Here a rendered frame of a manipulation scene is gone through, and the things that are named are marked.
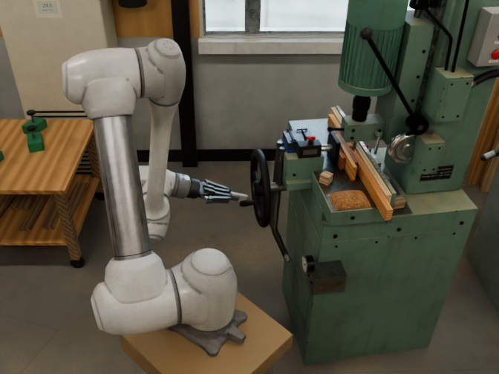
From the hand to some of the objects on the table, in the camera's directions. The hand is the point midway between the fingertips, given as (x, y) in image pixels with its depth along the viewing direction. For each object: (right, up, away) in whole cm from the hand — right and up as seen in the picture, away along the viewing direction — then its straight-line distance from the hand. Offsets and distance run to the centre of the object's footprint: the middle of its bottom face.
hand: (237, 197), depth 198 cm
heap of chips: (+37, 0, -29) cm, 47 cm away
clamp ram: (+32, +14, -10) cm, 36 cm away
